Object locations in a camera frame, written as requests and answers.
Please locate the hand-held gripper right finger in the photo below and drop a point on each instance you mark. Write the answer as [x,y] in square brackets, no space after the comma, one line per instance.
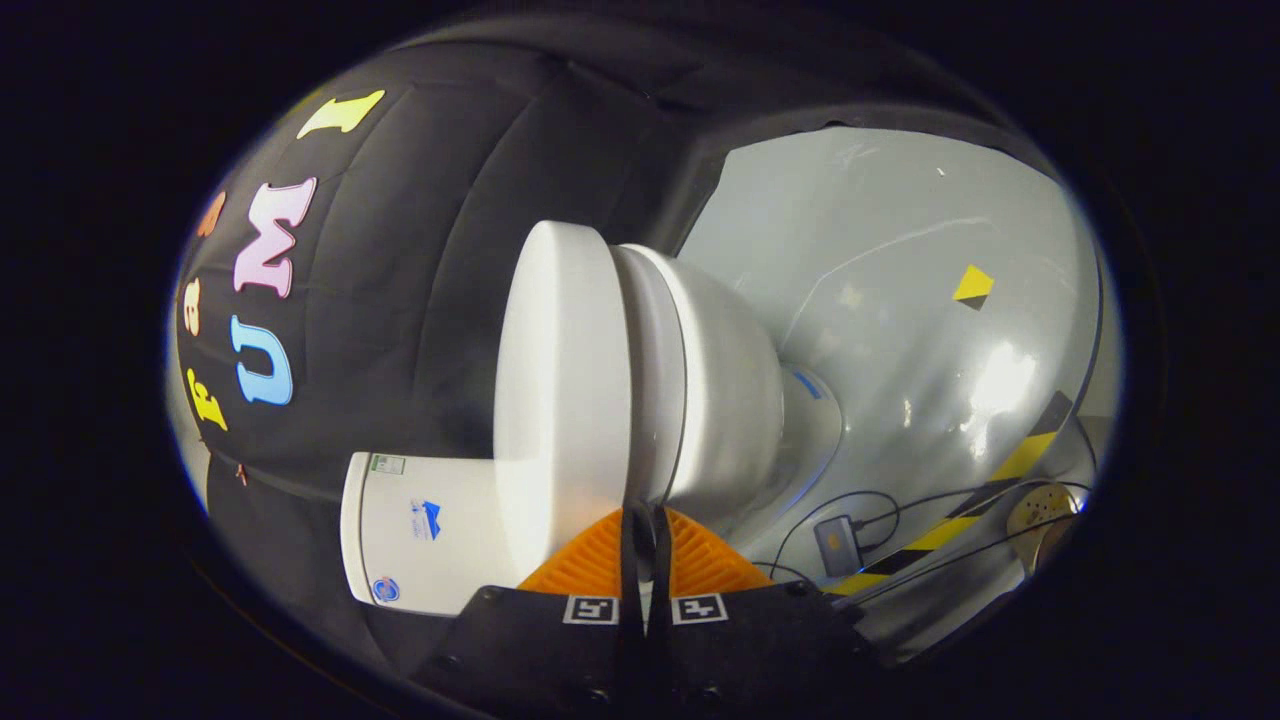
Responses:
[662,560]

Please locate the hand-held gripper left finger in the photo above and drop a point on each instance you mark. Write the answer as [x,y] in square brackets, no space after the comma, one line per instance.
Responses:
[632,560]

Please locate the white toilet lid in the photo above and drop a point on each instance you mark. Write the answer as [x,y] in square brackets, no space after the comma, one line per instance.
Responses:
[560,380]

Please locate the white toilet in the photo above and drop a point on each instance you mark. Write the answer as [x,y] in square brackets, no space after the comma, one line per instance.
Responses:
[720,380]

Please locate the small grey adapter box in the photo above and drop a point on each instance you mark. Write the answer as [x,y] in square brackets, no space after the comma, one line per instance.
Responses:
[836,546]

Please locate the yellow black hazard tape strip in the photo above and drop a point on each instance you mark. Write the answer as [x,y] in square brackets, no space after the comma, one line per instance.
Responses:
[1020,460]

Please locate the round beige perforated disc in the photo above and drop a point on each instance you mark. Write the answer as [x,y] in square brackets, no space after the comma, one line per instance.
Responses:
[1040,515]

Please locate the black backdrop cloth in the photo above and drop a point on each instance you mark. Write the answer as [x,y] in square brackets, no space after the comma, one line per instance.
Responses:
[400,250]

